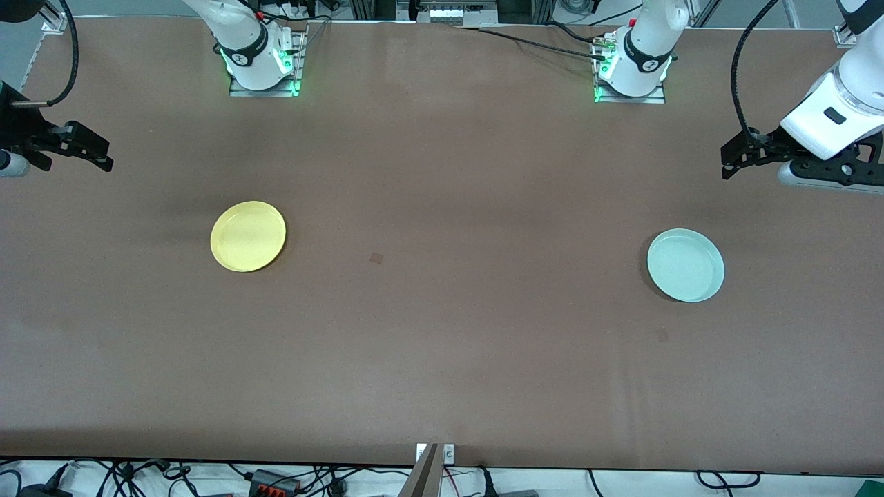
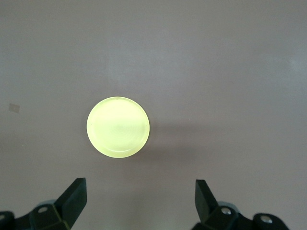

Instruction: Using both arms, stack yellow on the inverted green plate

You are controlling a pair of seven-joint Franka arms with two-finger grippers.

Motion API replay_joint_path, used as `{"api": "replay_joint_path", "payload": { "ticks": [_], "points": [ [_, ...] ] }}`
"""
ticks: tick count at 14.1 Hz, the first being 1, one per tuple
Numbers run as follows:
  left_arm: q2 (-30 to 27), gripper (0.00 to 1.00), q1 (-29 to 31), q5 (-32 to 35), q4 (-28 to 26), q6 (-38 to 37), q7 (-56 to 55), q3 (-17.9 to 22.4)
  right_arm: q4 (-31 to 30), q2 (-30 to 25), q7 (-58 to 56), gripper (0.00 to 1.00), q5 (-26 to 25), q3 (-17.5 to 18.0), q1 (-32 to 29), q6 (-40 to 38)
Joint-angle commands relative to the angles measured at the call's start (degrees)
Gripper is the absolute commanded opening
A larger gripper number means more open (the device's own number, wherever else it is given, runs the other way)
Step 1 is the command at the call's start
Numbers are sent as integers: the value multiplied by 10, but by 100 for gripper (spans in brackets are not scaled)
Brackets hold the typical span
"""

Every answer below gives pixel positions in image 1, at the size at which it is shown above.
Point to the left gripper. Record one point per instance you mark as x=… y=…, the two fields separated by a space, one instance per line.
x=771 y=145

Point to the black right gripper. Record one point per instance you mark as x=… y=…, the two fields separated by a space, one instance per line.
x=19 y=124

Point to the pale green round plate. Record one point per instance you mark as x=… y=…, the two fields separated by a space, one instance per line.
x=686 y=266

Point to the yellow round plate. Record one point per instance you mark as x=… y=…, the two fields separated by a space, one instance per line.
x=247 y=236

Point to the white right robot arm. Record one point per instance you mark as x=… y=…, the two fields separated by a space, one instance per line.
x=248 y=59

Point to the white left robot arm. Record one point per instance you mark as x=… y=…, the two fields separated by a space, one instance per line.
x=642 y=55

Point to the aluminium table corner profile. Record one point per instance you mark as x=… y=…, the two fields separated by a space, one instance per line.
x=842 y=36
x=54 y=24

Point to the black floor device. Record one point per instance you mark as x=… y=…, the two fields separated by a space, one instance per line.
x=41 y=492

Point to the green box corner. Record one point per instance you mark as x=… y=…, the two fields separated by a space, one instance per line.
x=873 y=490

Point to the black orange power strip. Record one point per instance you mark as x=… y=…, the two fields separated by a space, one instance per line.
x=266 y=478

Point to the black power plug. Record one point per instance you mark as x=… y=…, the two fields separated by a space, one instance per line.
x=487 y=486

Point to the round grey plug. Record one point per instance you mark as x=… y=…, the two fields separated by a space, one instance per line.
x=338 y=487

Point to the grey aluminium rack frame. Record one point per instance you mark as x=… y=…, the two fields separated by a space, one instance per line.
x=449 y=14

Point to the white mounting bracket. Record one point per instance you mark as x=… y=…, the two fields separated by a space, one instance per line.
x=449 y=453

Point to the grey camera support beam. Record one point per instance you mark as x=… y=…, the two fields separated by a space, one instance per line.
x=425 y=480

